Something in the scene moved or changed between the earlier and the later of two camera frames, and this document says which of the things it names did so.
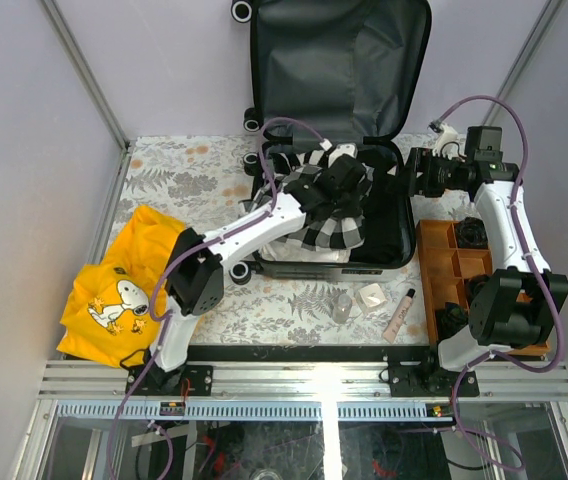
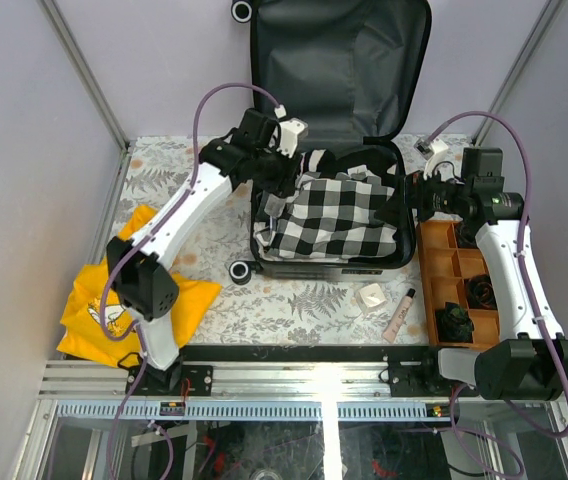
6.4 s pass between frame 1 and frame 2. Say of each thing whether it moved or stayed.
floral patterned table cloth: stayed
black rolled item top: stayed
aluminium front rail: stayed
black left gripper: moved
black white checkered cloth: moved
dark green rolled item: stayed
